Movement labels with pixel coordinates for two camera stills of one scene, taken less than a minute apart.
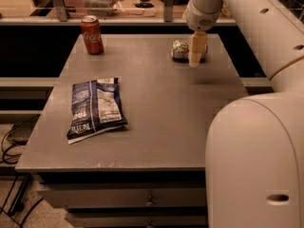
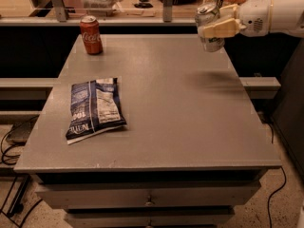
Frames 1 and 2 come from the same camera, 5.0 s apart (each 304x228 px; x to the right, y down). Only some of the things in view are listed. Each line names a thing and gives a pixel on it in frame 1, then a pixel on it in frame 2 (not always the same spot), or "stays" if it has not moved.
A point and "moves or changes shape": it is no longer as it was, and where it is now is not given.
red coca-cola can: (92, 33) stays
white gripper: (199, 19) → (255, 15)
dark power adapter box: (22, 131) stays
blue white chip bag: (96, 106) stays
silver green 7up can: (180, 50) moves or changes shape
